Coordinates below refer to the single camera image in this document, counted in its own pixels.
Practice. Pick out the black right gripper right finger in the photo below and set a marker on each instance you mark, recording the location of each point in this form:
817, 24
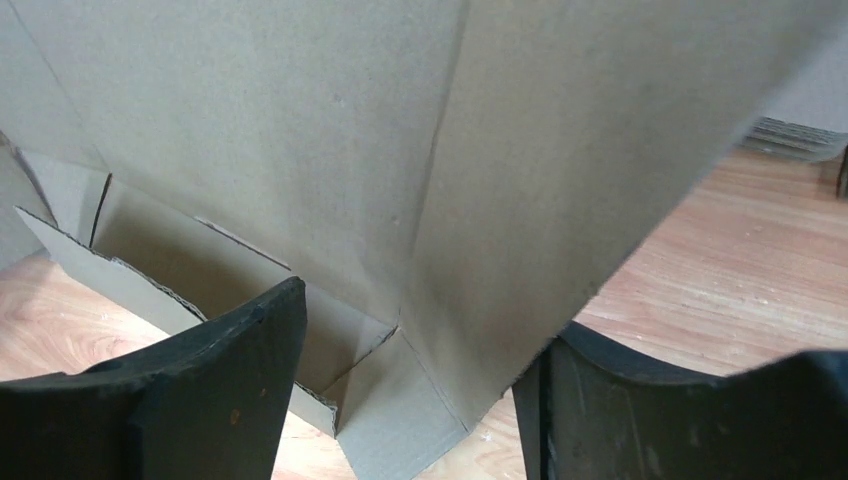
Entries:
589, 407

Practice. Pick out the stack of flat cardboard boxes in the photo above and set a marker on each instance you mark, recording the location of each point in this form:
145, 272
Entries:
794, 141

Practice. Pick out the brown cardboard box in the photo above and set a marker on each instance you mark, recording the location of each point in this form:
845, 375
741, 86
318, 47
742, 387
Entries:
460, 177

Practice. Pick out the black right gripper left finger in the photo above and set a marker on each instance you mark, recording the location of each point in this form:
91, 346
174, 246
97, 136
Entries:
207, 403

